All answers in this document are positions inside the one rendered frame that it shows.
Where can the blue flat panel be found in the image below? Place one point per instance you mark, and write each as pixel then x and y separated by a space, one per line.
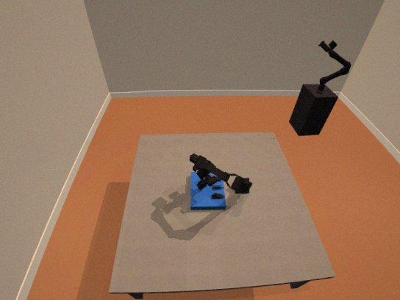
pixel 209 198

